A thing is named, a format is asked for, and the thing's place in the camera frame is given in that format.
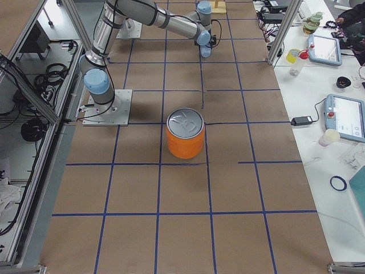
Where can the small black bowl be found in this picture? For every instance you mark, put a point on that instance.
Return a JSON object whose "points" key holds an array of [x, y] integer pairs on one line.
{"points": [[343, 82]]}

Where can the aluminium frame post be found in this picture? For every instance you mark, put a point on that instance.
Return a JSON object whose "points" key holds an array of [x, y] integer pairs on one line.
{"points": [[283, 29]]}

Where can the black power adapter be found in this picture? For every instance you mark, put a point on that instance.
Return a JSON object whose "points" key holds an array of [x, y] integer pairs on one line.
{"points": [[301, 121]]}

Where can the teal box corner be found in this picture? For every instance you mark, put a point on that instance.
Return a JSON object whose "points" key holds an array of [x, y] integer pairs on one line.
{"points": [[357, 187]]}

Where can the clear plastic bag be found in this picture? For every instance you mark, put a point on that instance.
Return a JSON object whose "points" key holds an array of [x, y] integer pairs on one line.
{"points": [[354, 157]]}

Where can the upper blue teach pendant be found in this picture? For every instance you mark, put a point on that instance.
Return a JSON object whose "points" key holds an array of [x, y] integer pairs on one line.
{"points": [[324, 50]]}

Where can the wooden block stand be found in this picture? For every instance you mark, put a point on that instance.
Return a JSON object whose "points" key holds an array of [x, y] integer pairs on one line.
{"points": [[218, 6]]}

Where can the black laptop charger brick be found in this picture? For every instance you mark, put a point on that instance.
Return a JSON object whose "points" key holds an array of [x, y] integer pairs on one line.
{"points": [[269, 18]]}

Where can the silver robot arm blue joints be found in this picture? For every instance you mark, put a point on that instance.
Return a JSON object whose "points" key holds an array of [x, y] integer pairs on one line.
{"points": [[120, 17]]}

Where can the white pink plastic cup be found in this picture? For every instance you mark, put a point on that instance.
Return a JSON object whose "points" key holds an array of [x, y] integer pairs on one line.
{"points": [[329, 137]]}

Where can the rear white base plate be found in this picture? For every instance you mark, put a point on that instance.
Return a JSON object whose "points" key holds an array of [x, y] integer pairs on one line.
{"points": [[130, 29]]}

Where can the clear squeeze bottle red cap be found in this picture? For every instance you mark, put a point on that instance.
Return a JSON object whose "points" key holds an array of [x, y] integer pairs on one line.
{"points": [[299, 63]]}

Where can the blue teach pendant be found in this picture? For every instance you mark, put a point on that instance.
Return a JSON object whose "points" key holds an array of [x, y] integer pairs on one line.
{"points": [[346, 116], [324, 50]]}

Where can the orange can silver lid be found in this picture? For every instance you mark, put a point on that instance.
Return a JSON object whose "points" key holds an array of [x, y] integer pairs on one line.
{"points": [[185, 133]]}

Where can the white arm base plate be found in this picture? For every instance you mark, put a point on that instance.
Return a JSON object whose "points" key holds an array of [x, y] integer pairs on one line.
{"points": [[113, 114]]}

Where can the lower blue teach pendant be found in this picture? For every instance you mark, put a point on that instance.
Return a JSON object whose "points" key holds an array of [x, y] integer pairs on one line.
{"points": [[346, 116]]}

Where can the yellow tape roll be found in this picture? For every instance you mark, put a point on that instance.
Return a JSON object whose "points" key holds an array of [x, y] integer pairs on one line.
{"points": [[292, 55]]}

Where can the green glass teapot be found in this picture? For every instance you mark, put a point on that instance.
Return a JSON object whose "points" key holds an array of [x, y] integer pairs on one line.
{"points": [[311, 24]]}

